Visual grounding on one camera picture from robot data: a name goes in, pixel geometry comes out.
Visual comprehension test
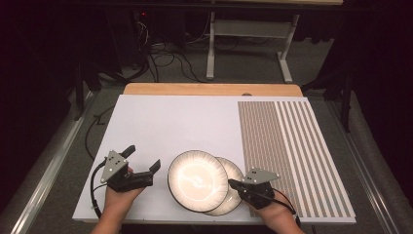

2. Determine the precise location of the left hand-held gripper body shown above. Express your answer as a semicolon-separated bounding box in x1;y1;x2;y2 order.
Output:
99;149;154;193

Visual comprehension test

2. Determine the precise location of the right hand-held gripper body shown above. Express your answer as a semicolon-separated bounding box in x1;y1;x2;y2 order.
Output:
238;167;281;211

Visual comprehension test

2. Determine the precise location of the white plate with dark rim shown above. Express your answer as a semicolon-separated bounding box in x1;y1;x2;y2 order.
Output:
167;149;230;214
204;156;245;217

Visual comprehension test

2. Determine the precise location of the person's right hand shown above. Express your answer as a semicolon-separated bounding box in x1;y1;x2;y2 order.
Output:
251;192;298;228

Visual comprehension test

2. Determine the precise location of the person's left hand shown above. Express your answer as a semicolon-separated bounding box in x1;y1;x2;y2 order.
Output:
103;167;146;215

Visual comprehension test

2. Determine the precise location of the white board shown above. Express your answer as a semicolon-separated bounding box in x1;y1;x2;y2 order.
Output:
71;94;357;225

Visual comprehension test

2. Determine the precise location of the striped brown table mat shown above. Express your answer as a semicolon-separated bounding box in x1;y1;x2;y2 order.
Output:
237;99;356;218

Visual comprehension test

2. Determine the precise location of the black stand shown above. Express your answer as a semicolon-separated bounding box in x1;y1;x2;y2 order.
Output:
73;61;102;122
300;67;355;133

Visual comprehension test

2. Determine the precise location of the wooden table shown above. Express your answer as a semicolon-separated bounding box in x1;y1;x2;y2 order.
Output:
123;82;304;98

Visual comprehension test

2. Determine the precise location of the dark equipment cabinet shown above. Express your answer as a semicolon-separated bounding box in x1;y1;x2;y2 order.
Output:
106;9;151;71

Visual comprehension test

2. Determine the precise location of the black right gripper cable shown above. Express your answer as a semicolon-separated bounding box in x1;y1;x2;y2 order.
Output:
252;188;302;228

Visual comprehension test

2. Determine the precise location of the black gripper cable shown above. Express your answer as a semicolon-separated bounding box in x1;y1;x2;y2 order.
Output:
252;188;302;228
90;159;109;219

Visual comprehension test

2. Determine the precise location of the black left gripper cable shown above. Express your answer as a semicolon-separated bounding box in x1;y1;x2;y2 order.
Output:
90;159;109;219

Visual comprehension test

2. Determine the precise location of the black cable beside table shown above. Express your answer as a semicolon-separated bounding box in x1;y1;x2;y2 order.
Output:
85;105;116;162

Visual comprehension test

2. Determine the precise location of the metal floor rail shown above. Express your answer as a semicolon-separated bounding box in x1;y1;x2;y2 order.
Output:
9;91;98;234
325;100;401;234

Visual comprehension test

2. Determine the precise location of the tangle of black floor cables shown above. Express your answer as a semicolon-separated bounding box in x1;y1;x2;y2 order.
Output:
131;19;208;84

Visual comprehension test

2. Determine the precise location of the white metal table frame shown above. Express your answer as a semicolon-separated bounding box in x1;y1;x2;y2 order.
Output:
206;0;344;84

